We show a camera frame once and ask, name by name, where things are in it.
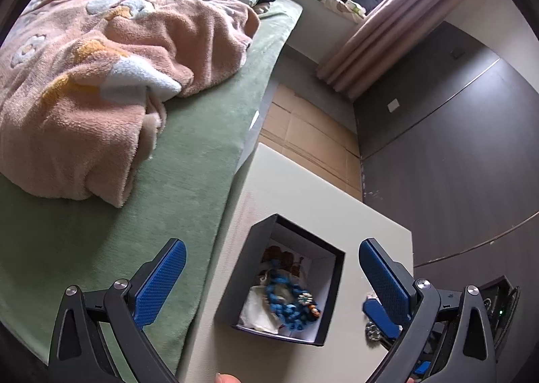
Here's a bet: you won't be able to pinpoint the white low table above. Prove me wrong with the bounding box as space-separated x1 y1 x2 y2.
178 145 413 382

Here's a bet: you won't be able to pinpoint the silver metal chain bracelet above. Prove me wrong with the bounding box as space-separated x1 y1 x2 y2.
363 321 386 344

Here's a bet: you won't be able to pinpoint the white wall socket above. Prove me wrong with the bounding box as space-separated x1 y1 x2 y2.
387 99 400 113

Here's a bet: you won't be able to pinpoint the black power strip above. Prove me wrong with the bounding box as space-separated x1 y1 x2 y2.
479 275 521 361

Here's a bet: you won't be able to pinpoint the pink fleece blanket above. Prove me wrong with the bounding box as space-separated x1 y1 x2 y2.
1 0 259 208

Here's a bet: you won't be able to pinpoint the cardboard floor sheets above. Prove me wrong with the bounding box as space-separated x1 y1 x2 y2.
258 84 363 200

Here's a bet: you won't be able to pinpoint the person's right hand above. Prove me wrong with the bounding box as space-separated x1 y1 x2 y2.
215 373 240 383

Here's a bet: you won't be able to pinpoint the green bed sheet mattress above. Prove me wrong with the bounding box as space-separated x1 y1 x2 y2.
1 0 303 369

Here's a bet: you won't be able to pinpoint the black open jewelry box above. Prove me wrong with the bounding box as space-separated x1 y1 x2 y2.
216 214 345 347

